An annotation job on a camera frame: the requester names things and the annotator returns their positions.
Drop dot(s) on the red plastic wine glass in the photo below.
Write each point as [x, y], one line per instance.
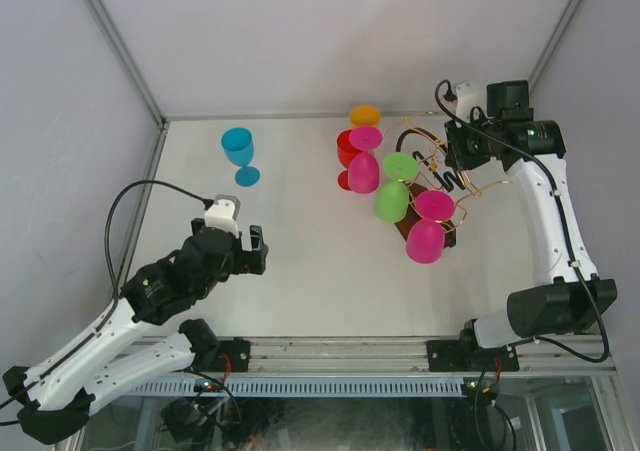
[346, 153]

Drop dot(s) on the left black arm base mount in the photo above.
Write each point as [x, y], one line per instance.
[232, 355]

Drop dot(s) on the aluminium front rail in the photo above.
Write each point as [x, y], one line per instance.
[396, 356]

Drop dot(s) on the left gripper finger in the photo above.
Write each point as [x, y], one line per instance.
[197, 225]
[253, 261]

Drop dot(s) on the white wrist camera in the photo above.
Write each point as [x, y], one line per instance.
[222, 214]
[468, 96]

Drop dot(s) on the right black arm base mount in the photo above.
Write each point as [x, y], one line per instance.
[454, 356]

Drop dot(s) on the blue plastic wine glass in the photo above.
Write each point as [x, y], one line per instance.
[238, 146]

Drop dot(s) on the grey slotted cable duct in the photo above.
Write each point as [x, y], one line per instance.
[304, 387]

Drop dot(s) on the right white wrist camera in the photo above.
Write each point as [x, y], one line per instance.
[468, 96]

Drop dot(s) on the green plastic wine glass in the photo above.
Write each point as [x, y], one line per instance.
[392, 199]

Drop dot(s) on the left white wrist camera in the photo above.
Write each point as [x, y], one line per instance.
[222, 214]

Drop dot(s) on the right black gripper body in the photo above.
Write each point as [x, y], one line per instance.
[473, 141]

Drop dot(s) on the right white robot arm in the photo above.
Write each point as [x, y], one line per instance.
[568, 295]

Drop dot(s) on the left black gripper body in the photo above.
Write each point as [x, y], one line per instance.
[232, 265]

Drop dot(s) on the pink wine glass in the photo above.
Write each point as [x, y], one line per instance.
[363, 170]
[426, 239]

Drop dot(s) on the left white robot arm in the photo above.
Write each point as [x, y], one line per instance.
[59, 396]

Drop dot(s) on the gold wire wine glass rack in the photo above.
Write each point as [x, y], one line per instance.
[458, 185]

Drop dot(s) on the orange plastic wine glass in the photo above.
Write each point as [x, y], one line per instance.
[364, 115]

